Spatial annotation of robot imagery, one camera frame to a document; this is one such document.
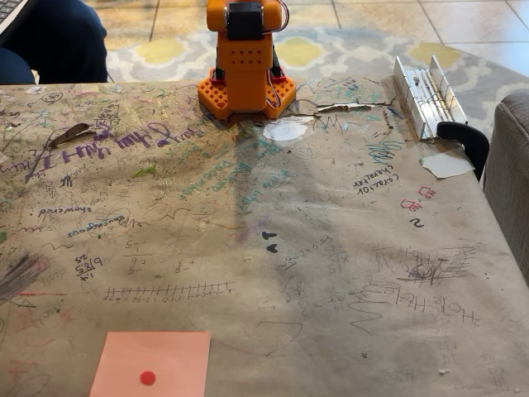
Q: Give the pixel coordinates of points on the scribbled brown paper table cover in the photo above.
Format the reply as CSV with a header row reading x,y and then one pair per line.
x,y
165,256

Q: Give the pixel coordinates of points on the grey yellow patterned rug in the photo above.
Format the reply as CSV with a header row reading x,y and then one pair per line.
x,y
351,54

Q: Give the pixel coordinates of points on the pink sticky note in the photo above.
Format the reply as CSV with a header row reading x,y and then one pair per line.
x,y
165,355

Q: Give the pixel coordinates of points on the aluminium miter box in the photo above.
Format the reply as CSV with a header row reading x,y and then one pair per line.
x,y
421,99

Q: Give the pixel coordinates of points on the black clamp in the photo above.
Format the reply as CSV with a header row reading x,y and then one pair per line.
x,y
471,138

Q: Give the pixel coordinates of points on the blue trouser leg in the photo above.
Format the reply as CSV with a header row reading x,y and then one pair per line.
x,y
14,68
62,41

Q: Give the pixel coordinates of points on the grey laptop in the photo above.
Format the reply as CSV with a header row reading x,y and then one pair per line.
x,y
10,10

